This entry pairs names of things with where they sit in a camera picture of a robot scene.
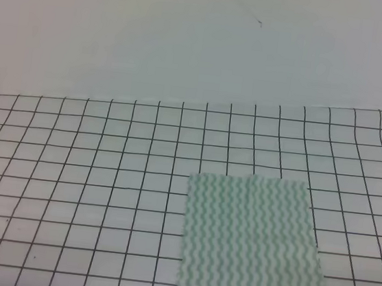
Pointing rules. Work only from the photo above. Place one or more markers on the green white wavy striped towel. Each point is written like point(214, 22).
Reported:
point(248, 231)

